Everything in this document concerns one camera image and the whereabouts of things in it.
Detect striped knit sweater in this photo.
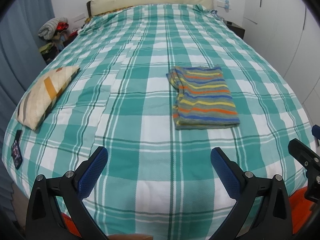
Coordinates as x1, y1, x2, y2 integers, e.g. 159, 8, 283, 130
167, 65, 240, 130

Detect pile of clothes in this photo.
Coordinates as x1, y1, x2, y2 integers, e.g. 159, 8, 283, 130
37, 17, 78, 64

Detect left hand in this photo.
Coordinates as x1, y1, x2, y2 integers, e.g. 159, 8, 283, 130
108, 233, 153, 240

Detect orange fleece trousers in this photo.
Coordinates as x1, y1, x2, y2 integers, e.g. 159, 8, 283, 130
61, 187, 315, 237

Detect teal plaid bedspread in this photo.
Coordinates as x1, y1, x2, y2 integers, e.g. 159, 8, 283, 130
2, 4, 316, 239

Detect beige patchwork pillow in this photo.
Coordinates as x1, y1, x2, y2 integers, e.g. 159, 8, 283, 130
16, 66, 80, 131

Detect white wardrobe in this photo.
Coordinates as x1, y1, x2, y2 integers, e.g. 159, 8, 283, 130
243, 0, 319, 125

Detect dark nightstand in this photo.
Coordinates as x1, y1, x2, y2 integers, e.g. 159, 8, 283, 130
223, 20, 245, 40

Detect blue curtain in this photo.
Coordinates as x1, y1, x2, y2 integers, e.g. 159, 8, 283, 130
0, 0, 56, 221

